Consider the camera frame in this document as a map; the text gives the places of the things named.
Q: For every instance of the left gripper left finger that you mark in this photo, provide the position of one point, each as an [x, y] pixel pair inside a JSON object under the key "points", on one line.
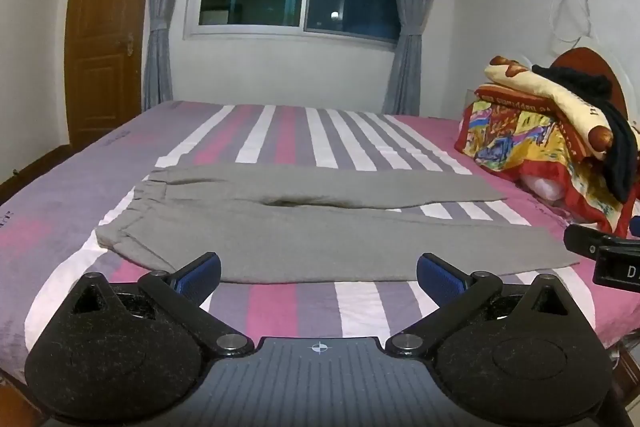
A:
{"points": [[180, 296]]}

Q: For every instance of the wooden headboard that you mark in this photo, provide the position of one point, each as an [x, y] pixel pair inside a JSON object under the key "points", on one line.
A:
{"points": [[583, 59]]}

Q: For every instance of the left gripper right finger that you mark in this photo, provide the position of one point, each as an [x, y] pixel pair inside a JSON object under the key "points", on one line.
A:
{"points": [[460, 298]]}

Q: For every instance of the brown wooden door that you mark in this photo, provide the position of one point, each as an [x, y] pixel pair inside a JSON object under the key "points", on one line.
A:
{"points": [[102, 67]]}

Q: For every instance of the cream brown patterned blanket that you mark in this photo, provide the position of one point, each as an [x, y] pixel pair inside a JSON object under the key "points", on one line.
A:
{"points": [[587, 120]]}

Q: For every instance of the striped pink purple bedsheet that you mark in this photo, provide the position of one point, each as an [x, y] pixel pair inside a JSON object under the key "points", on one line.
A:
{"points": [[48, 230]]}

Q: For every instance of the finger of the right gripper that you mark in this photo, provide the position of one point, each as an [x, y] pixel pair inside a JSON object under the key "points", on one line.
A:
{"points": [[586, 241]]}

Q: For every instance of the colourful folded blanket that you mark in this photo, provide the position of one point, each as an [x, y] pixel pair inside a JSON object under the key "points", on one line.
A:
{"points": [[509, 133]]}

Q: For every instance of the grey pants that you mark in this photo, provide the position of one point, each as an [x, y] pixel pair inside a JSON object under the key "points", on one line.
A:
{"points": [[288, 224]]}

